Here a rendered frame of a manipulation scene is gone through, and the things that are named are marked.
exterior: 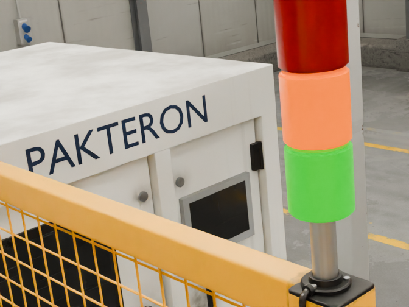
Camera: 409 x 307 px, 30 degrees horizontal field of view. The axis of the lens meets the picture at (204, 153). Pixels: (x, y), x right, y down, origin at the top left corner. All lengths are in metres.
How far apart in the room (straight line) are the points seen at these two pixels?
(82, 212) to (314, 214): 0.34
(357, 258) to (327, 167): 2.90
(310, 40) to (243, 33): 10.74
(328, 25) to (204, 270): 0.27
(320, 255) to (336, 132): 0.10
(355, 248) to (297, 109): 2.89
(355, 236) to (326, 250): 2.81
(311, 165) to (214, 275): 0.18
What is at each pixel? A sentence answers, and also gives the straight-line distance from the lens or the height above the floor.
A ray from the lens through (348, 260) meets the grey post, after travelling 3.43.
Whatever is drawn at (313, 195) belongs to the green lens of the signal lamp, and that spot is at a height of 2.18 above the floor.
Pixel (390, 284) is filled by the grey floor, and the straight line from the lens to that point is 5.11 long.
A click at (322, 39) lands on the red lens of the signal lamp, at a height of 2.29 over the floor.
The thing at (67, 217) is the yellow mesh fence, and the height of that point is 2.08.
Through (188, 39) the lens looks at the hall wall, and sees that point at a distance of 10.54.
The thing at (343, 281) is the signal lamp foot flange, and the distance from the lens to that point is 0.60.
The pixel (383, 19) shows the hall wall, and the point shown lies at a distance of 11.40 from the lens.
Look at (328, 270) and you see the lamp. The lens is 0.59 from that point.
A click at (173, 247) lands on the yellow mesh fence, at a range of 0.71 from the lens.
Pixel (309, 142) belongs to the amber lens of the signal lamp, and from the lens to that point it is 0.54.
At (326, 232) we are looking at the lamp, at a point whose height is 2.15.
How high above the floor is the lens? 2.38
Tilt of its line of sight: 17 degrees down
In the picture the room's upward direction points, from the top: 6 degrees counter-clockwise
